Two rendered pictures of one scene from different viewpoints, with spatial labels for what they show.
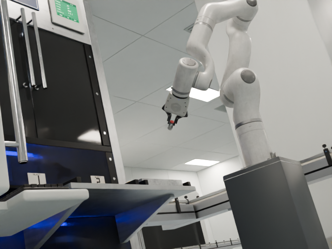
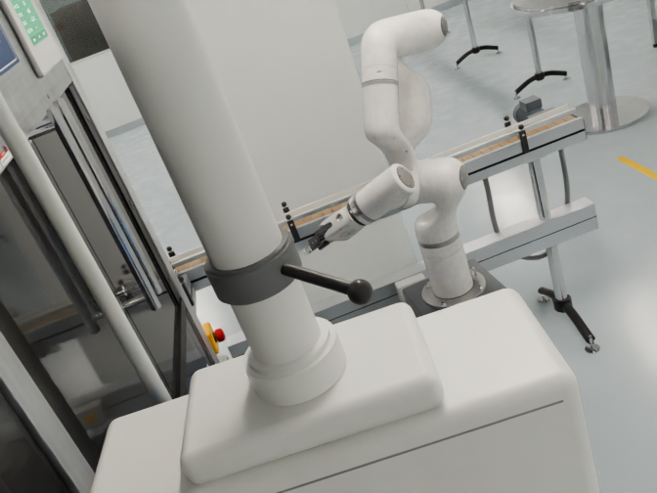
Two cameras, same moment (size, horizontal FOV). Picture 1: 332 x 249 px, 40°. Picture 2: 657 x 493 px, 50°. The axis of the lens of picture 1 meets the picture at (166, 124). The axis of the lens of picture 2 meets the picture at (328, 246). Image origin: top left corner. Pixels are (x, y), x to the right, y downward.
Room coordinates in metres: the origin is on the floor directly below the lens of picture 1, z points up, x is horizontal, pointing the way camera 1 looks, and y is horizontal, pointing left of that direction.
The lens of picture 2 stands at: (0.65, 0.94, 2.00)
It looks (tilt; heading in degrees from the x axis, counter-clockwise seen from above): 26 degrees down; 323
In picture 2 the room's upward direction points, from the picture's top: 21 degrees counter-clockwise
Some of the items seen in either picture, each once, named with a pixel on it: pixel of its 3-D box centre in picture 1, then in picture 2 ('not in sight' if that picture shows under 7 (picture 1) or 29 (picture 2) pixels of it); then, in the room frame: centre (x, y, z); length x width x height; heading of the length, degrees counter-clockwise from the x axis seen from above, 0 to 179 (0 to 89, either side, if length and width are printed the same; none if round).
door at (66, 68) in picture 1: (66, 87); (118, 234); (2.02, 0.43, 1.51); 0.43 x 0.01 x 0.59; 145
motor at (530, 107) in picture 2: not in sight; (536, 115); (2.20, -1.47, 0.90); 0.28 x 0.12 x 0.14; 145
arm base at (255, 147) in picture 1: (255, 147); (446, 264); (1.86, -0.34, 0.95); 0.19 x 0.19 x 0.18
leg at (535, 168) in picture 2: not in sight; (548, 236); (2.11, -1.24, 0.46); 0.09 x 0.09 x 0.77; 55
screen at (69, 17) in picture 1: (65, 11); (24, 15); (2.06, 0.37, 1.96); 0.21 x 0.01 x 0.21; 145
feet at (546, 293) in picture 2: not in sight; (564, 310); (2.11, -1.24, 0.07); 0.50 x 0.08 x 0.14; 145
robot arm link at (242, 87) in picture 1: (244, 98); (439, 200); (1.83, -0.35, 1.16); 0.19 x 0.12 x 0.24; 18
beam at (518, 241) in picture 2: not in sight; (413, 282); (2.46, -0.75, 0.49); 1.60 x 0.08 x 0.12; 55
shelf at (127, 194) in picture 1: (100, 204); not in sight; (1.84, 0.34, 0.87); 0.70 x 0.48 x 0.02; 145
